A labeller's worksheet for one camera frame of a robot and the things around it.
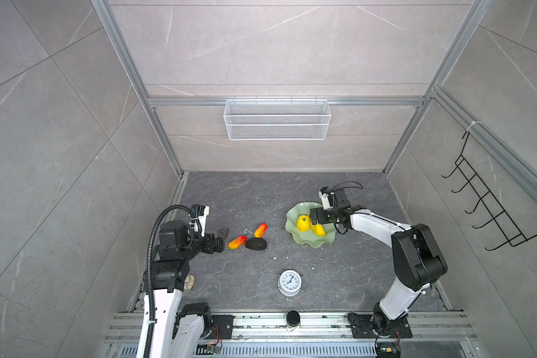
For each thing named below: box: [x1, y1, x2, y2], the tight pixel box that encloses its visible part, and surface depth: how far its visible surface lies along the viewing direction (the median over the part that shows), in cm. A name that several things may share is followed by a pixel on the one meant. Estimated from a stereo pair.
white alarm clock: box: [277, 269, 306, 297], surface depth 81 cm
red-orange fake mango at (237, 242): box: [227, 235, 247, 250], surface depth 92 cm
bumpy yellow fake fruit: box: [296, 214, 312, 232], surface depth 97 cm
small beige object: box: [183, 273, 195, 291], surface depth 83 cm
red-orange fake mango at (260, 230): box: [253, 223, 268, 238], surface depth 97 cm
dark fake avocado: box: [245, 237, 268, 251], surface depth 92 cm
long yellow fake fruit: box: [311, 223, 326, 238], surface depth 95 cm
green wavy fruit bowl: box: [284, 201, 337, 249], surface depth 97 cm
